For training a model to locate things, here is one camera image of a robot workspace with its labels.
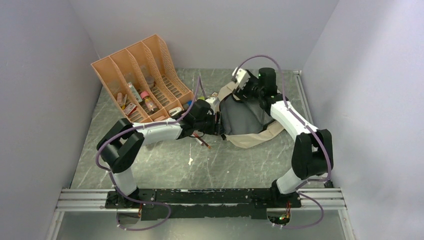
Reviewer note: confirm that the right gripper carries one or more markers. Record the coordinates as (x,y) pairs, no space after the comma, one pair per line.
(243,96)

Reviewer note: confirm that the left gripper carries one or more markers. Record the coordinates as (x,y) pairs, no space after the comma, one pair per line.
(215,128)

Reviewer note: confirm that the beige canvas backpack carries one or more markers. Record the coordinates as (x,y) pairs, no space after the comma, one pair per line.
(245,124)

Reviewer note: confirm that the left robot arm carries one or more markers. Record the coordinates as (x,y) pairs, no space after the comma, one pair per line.
(118,149)

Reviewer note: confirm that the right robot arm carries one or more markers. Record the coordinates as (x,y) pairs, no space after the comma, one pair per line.
(312,155)

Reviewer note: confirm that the green white card pack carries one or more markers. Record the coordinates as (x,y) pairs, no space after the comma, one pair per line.
(135,93)

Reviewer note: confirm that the white red-capped marker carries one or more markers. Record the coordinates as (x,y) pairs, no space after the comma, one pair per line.
(198,139)

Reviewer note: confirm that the blue-capped grey bottle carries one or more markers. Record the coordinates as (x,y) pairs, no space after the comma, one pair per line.
(187,105)

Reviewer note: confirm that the white stapler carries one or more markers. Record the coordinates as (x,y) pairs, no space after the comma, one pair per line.
(174,111)

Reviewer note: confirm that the thin orange pen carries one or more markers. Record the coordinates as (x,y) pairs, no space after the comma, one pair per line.
(205,143)

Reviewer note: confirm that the pink-capped glitter bottle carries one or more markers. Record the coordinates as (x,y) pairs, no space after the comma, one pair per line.
(149,102)

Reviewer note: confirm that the clear jar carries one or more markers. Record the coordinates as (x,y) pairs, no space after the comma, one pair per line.
(150,81)

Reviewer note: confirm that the orange plastic file organizer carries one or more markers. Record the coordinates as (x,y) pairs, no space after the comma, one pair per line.
(142,81)

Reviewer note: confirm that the red small box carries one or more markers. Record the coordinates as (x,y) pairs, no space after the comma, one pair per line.
(129,109)

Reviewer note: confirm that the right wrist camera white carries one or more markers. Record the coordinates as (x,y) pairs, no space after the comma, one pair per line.
(240,78)

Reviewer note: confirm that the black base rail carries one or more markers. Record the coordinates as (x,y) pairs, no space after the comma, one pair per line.
(155,204)

